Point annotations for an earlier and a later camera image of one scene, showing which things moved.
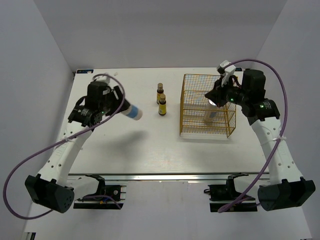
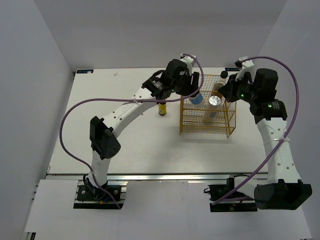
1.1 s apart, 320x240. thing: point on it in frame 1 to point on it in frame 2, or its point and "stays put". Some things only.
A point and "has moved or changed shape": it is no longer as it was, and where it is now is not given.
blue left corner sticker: [84, 71] stays put
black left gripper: [111, 93] to [190, 89]
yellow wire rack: [197, 116] stays put
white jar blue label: [133, 112] has moved or changed shape
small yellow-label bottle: [162, 106] stays put
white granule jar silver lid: [212, 114] stays put
